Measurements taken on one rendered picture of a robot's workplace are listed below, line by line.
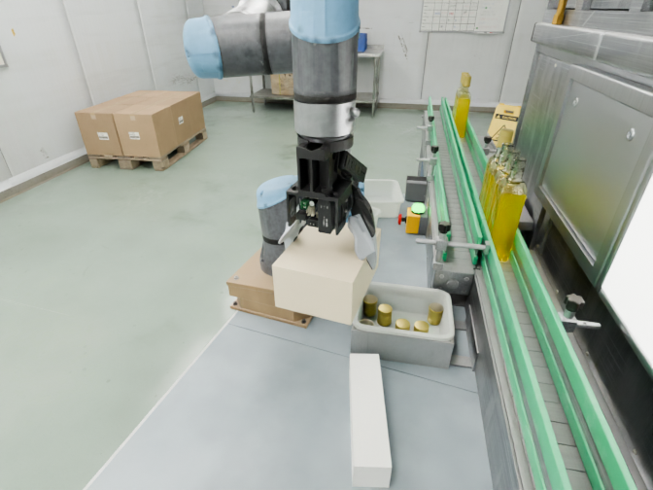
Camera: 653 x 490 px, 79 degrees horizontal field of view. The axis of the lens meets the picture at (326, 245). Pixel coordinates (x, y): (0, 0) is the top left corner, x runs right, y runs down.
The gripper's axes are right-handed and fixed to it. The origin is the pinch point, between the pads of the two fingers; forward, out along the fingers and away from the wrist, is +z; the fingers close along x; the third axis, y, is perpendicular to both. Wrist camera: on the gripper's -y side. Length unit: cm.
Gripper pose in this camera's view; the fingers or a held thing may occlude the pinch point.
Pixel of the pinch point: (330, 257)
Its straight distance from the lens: 61.9
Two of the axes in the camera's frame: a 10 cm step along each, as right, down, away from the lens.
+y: -3.5, 5.0, -8.0
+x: 9.4, 1.8, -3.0
